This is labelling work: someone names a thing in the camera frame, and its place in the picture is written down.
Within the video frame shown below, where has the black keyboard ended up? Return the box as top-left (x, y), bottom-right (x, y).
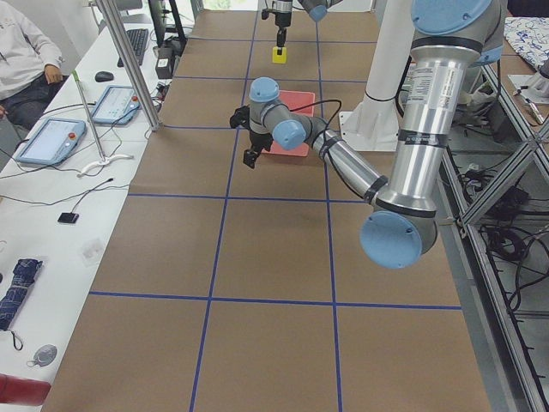
top-left (126, 28), bottom-right (149, 65)

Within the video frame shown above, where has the grey round tag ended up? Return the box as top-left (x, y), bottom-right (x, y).
top-left (27, 344), bottom-right (57, 367)

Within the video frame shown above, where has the folded blue umbrella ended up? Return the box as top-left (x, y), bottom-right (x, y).
top-left (1, 258), bottom-right (43, 331)

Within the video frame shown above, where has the blue teach pendant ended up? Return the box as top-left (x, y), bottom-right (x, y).
top-left (15, 118), bottom-right (87, 166)
top-left (92, 85), bottom-right (141, 126)

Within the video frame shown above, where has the black computer mouse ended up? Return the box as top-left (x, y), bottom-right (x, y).
top-left (94, 70), bottom-right (114, 82)

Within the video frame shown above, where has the thin rod stand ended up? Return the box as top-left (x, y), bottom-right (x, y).
top-left (71, 70), bottom-right (134, 178)

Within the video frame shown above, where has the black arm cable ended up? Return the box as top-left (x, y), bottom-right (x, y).
top-left (295, 99), bottom-right (344, 147)

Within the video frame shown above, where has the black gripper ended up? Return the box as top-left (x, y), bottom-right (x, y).
top-left (274, 10), bottom-right (292, 55)
top-left (243, 130), bottom-right (271, 168)

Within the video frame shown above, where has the white camera mast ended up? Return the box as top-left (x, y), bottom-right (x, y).
top-left (340, 0), bottom-right (414, 151)

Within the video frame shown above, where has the pink plastic bin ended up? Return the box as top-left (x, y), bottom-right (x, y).
top-left (264, 90), bottom-right (316, 157)

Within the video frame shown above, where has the aluminium frame post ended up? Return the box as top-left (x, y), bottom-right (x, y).
top-left (95, 0), bottom-right (160, 131)

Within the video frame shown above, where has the seated person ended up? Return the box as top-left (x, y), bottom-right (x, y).
top-left (1, 1), bottom-right (64, 130)

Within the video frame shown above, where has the yellow foam block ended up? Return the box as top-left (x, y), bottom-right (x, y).
top-left (272, 46), bottom-right (287, 64)

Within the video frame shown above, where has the small black device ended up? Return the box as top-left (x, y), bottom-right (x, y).
top-left (57, 212), bottom-right (79, 224)

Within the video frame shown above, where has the black cardboard box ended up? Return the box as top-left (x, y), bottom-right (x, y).
top-left (155, 38), bottom-right (185, 80)

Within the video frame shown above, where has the near blue teach pendant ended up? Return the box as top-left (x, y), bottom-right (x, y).
top-left (15, 118), bottom-right (87, 166)

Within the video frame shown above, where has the red object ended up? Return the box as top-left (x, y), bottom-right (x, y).
top-left (1, 373), bottom-right (51, 406)

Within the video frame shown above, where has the far blue teach pendant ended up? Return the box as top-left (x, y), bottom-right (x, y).
top-left (92, 85), bottom-right (141, 126)

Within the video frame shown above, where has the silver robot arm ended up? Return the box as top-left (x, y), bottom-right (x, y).
top-left (262, 0), bottom-right (341, 58)
top-left (230, 1), bottom-right (507, 269)

